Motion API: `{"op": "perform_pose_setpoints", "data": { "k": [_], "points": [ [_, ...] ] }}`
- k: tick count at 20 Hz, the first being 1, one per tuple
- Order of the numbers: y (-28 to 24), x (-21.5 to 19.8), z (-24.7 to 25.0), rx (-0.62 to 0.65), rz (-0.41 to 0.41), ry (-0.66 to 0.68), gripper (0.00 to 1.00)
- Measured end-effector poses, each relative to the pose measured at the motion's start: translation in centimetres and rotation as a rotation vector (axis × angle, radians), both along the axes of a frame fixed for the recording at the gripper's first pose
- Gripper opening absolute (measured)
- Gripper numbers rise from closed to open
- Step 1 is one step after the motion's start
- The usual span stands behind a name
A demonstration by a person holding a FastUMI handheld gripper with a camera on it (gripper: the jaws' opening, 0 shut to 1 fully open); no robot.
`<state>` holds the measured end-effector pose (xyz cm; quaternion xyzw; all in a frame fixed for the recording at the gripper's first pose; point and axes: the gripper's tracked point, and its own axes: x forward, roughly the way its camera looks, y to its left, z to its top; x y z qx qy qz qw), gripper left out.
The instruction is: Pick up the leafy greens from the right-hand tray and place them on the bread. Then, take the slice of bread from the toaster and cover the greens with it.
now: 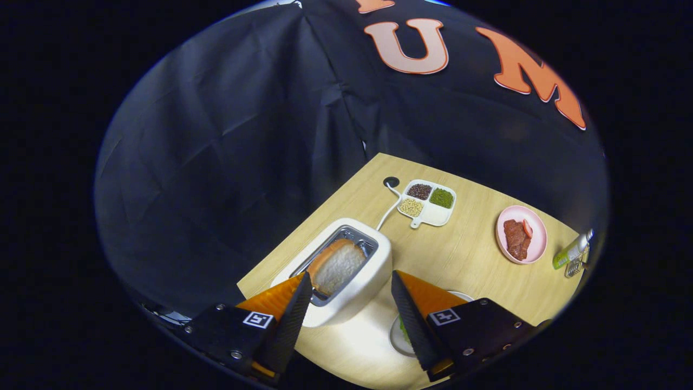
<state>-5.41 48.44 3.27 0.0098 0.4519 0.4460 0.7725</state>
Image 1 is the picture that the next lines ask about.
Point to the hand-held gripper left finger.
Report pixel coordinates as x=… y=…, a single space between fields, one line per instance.
x=289 y=325

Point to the pink plate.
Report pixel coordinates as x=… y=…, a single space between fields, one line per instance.
x=538 y=246

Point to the green label metal bottle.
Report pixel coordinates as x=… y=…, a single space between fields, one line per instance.
x=571 y=250

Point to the green beans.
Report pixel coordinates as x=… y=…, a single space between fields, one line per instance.
x=442 y=198

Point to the white divided dish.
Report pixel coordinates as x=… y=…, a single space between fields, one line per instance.
x=436 y=216

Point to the yellow soybeans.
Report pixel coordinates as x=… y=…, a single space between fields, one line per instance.
x=412 y=207

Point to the white toaster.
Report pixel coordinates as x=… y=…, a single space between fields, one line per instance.
x=368 y=281

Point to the red tomato slice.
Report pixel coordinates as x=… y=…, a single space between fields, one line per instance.
x=528 y=228

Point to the dark red beans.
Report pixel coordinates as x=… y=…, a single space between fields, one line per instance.
x=419 y=191

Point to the green lettuce leaf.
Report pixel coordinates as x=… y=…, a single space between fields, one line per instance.
x=404 y=330

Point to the toasted bread slice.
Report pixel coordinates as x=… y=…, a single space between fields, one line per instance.
x=338 y=265

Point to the white round plate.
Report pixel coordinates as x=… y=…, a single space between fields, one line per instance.
x=395 y=338

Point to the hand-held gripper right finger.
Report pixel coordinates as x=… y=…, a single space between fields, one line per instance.
x=414 y=325

